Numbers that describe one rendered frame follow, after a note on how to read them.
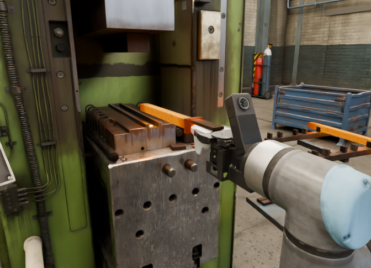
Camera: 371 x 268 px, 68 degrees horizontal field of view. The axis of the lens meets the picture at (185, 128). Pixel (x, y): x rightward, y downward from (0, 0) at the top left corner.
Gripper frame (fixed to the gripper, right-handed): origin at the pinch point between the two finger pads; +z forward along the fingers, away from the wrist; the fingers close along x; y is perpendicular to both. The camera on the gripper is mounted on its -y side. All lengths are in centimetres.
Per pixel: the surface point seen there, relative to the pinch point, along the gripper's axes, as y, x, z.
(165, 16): -25.3, 4.5, 25.7
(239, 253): 106, 70, 59
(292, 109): 69, 322, 234
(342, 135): 13, 66, 5
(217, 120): 12, 35, 39
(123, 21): -23.4, -7.9, 25.6
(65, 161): 18.2, -24.6, 39.3
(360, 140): 13, 65, -2
